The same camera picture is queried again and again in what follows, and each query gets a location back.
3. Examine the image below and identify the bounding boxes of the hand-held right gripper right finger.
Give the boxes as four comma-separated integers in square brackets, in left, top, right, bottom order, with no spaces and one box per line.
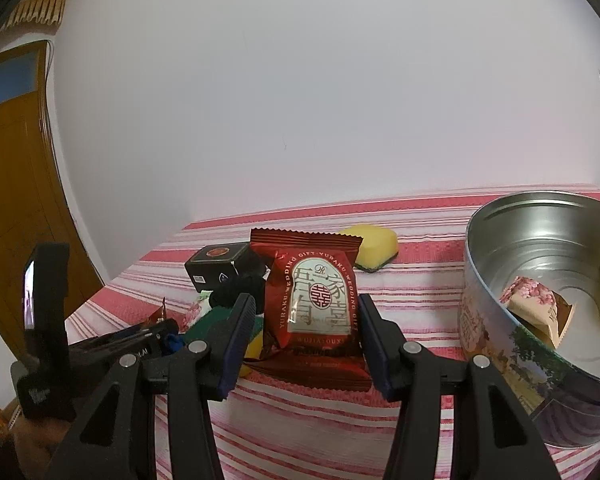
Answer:
[357,292,556,480]

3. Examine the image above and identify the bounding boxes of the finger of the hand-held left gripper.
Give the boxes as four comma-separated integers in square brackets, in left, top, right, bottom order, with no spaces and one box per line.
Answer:
[70,339,167,377]
[69,318,180,350]

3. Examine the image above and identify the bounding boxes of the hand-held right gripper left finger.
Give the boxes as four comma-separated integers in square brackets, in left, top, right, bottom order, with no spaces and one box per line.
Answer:
[42,292,258,480]

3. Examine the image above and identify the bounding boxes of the small blue object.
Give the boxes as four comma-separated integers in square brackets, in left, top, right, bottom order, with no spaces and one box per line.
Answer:
[162,332,186,356]

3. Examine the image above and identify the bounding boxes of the red snack packet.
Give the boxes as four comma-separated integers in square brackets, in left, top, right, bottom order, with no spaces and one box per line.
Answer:
[250,227,373,393]

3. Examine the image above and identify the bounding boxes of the black box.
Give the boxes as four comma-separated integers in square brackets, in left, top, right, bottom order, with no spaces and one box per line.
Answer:
[184,241,268,293]

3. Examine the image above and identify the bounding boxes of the round metal tin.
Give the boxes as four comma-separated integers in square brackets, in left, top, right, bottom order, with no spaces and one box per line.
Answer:
[457,190,600,448]

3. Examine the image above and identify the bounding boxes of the red striped desktop cloth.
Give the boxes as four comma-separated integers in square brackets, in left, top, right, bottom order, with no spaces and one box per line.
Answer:
[62,187,600,480]

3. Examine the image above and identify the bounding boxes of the yellow sponge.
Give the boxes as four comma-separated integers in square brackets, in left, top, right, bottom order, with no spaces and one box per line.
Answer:
[182,305,267,377]
[339,225,400,274]

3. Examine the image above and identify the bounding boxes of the small red wrapper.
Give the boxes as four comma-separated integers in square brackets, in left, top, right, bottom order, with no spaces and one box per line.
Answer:
[147,297,168,326]

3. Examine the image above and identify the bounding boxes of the small pink floral packet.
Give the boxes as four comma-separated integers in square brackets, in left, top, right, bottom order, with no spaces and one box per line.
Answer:
[184,292,213,333]

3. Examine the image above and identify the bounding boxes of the black cloth bundle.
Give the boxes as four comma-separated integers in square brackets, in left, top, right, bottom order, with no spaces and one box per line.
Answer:
[209,276,267,318]

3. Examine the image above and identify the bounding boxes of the wooden door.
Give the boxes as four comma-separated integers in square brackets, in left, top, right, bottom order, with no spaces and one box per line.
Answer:
[0,40,106,361]

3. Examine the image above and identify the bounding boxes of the fringed curtain valance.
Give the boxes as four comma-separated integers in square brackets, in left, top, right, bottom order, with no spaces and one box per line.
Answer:
[2,0,67,31]

